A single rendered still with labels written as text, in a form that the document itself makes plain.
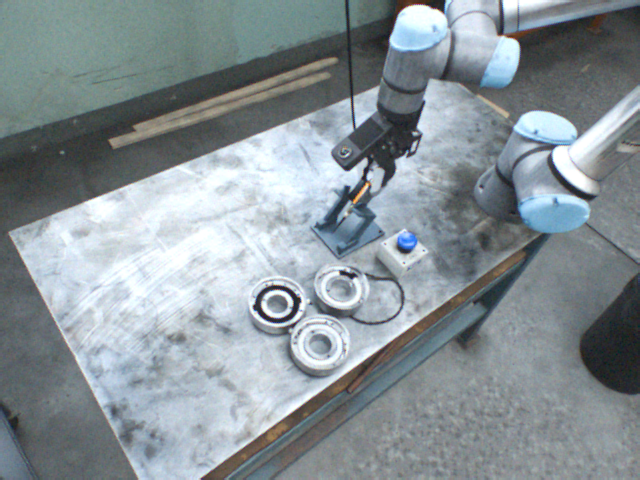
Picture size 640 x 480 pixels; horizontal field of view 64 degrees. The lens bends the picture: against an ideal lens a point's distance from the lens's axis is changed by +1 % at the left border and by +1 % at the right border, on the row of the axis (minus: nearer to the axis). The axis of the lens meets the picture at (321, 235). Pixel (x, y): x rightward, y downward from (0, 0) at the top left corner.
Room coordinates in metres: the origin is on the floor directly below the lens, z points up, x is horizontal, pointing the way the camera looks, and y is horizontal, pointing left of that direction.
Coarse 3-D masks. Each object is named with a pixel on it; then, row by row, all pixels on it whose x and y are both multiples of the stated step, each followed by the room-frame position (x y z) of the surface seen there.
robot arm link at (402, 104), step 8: (384, 88) 0.71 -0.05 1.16; (384, 96) 0.71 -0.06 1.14; (392, 96) 0.70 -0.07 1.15; (400, 96) 0.70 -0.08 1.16; (408, 96) 0.70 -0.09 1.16; (416, 96) 0.70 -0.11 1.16; (384, 104) 0.71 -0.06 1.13; (392, 104) 0.70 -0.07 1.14; (400, 104) 0.70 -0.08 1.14; (408, 104) 0.70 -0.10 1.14; (416, 104) 0.71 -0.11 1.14; (400, 112) 0.70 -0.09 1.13; (408, 112) 0.70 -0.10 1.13
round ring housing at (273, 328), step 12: (276, 276) 0.53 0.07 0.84; (300, 288) 0.51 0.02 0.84; (252, 300) 0.47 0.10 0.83; (264, 300) 0.48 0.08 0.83; (276, 300) 0.50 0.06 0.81; (288, 300) 0.49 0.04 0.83; (252, 312) 0.44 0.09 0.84; (288, 312) 0.46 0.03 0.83; (300, 312) 0.47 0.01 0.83; (264, 324) 0.43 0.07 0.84; (276, 324) 0.43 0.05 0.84; (288, 324) 0.43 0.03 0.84
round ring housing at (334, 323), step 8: (304, 320) 0.45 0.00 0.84; (312, 320) 0.46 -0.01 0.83; (320, 320) 0.46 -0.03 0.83; (328, 320) 0.46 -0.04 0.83; (336, 320) 0.46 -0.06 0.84; (296, 328) 0.43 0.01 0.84; (304, 328) 0.44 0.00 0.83; (336, 328) 0.45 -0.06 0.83; (344, 328) 0.45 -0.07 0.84; (296, 336) 0.42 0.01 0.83; (312, 336) 0.43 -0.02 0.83; (320, 336) 0.43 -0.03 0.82; (328, 336) 0.43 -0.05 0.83; (344, 336) 0.44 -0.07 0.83; (296, 344) 0.40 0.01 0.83; (304, 344) 0.41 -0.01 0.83; (328, 344) 0.43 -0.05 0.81; (336, 344) 0.42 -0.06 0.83; (344, 344) 0.42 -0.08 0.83; (296, 352) 0.39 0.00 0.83; (312, 352) 0.40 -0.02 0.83; (328, 352) 0.40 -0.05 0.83; (344, 352) 0.41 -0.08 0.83; (296, 360) 0.38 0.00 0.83; (304, 360) 0.38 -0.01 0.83; (320, 360) 0.39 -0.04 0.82; (344, 360) 0.39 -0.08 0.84; (304, 368) 0.37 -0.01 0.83; (312, 368) 0.36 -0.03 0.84; (320, 368) 0.36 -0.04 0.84; (328, 368) 0.37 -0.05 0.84; (336, 368) 0.37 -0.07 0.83
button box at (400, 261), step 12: (396, 240) 0.66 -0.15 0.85; (384, 252) 0.64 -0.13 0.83; (396, 252) 0.63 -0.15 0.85; (408, 252) 0.64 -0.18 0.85; (420, 252) 0.65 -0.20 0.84; (384, 264) 0.63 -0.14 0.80; (396, 264) 0.61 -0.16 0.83; (408, 264) 0.61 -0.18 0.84; (420, 264) 0.65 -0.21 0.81; (396, 276) 0.61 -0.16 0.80
